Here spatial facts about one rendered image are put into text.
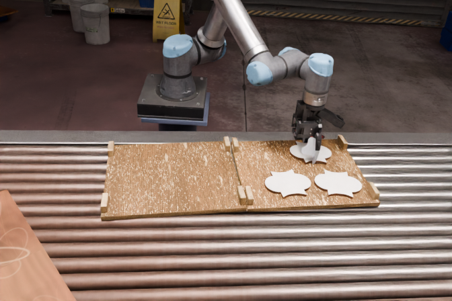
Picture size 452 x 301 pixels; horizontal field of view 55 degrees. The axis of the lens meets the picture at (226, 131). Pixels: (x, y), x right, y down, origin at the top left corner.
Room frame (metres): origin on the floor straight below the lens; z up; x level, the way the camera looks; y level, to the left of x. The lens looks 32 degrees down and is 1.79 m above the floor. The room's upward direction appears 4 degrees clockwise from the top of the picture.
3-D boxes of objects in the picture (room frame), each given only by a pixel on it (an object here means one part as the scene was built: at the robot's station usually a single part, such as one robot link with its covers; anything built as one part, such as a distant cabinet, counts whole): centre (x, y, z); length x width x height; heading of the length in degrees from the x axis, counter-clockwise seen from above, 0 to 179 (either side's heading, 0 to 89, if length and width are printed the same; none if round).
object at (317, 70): (1.24, -0.27, 1.24); 0.09 x 0.08 x 0.11; 39
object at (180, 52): (1.65, 0.21, 1.11); 0.13 x 0.12 x 0.14; 129
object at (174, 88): (1.65, 0.22, 0.99); 0.15 x 0.15 x 0.10
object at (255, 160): (1.15, -0.25, 0.93); 0.41 x 0.35 x 0.02; 100
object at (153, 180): (1.08, 0.16, 0.93); 0.41 x 0.35 x 0.02; 101
